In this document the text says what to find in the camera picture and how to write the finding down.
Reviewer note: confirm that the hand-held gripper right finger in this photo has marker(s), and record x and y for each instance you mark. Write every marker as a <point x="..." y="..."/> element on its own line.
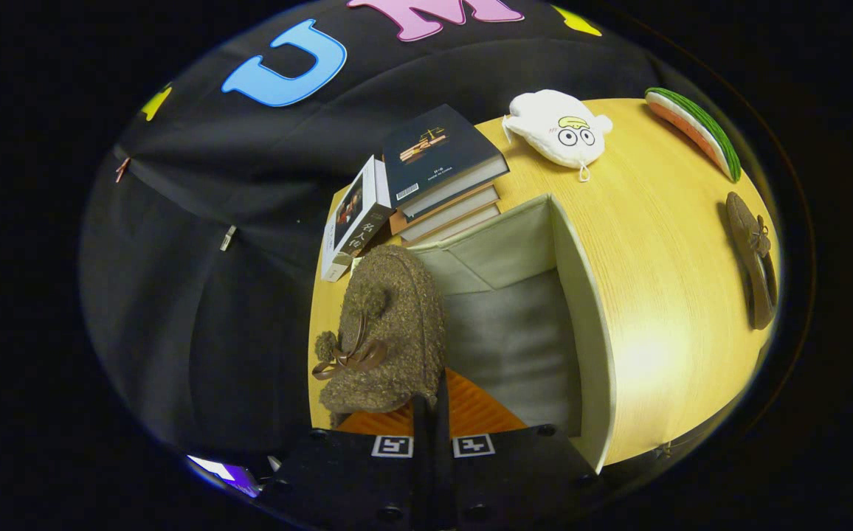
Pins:
<point x="508" y="479"/>

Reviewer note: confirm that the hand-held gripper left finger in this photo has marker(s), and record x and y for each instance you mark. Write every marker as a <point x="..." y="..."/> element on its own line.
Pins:
<point x="353" y="479"/>

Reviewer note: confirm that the grey fabric storage box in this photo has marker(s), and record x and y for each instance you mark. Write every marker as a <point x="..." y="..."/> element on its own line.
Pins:
<point x="515" y="339"/>

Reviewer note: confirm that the brown fuzzy slipper shoe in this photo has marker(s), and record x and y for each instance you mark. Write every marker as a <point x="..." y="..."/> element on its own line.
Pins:
<point x="747" y="236"/>
<point x="397" y="317"/>

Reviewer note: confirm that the bright lit screen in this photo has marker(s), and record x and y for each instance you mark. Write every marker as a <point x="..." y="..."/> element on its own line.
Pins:
<point x="223" y="472"/>

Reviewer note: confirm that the black backdrop cloth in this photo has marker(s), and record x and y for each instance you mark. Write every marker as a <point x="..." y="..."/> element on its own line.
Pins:
<point x="212" y="332"/>

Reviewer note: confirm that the white boxed book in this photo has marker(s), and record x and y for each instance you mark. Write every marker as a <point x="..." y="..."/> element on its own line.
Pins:
<point x="353" y="221"/>

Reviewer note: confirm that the tan cover book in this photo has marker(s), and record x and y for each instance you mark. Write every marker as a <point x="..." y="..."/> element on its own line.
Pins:
<point x="460" y="225"/>

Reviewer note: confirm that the small silver cloth clip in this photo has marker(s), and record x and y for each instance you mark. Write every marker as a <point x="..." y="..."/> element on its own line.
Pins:
<point x="228" y="238"/>

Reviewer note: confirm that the brown cover book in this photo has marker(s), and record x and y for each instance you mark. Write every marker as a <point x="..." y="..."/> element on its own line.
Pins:
<point x="449" y="210"/>

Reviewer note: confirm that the dark hardcover book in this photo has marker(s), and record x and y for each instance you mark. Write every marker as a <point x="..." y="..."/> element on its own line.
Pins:
<point x="441" y="151"/>

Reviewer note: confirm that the white plush toy with eyes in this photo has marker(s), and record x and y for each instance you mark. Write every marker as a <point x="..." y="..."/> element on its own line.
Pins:
<point x="552" y="129"/>

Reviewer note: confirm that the small red cloth clip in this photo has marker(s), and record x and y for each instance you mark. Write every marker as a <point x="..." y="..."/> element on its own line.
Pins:
<point x="122" y="169"/>

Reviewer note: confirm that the watermelon slice plush toy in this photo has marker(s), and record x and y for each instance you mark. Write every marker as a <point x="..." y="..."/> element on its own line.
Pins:
<point x="699" y="129"/>

